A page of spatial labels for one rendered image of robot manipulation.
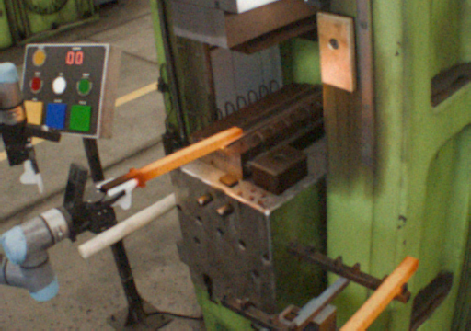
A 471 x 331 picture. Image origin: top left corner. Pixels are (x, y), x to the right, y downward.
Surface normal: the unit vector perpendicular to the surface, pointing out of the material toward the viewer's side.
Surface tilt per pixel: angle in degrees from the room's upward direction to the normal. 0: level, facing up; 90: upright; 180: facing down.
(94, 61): 60
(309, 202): 90
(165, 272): 0
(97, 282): 0
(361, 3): 90
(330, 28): 90
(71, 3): 90
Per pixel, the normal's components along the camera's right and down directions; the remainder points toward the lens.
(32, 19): 0.55, 0.36
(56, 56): -0.37, 0.00
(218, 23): -0.73, 0.40
